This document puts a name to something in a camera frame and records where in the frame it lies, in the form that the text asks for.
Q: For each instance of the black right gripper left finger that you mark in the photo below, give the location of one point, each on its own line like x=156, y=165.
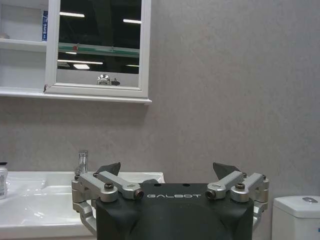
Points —
x=105, y=181

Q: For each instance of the chrome faucet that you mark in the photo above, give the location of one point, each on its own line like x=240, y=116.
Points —
x=83, y=161

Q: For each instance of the white bottle with dark cap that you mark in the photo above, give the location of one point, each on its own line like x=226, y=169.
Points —
x=3, y=180

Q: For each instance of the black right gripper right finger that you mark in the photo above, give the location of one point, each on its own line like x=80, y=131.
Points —
x=237, y=182

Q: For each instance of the white ceramic washbasin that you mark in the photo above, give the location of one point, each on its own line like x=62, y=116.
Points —
x=37, y=197

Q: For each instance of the blue and white box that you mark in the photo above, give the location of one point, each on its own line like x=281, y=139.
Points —
x=44, y=25

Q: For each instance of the white framed cabinet mirror door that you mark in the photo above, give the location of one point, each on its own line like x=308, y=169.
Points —
x=98, y=47

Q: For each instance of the white toilet tank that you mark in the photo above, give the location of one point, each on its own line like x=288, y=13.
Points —
x=296, y=217

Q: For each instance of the white wall cabinet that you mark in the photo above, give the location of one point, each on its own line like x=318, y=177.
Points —
x=23, y=50

